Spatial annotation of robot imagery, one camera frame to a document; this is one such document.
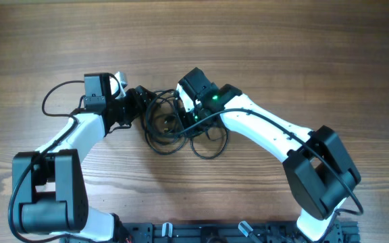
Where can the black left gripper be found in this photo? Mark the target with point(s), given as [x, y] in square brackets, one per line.
[140, 98]

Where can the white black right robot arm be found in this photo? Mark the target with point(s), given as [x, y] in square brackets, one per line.
[319, 169]

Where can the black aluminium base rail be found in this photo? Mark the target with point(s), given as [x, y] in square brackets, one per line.
[270, 232]

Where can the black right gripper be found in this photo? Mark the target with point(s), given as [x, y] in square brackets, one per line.
[184, 113]

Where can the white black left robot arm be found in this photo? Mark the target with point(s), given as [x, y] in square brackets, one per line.
[49, 195]

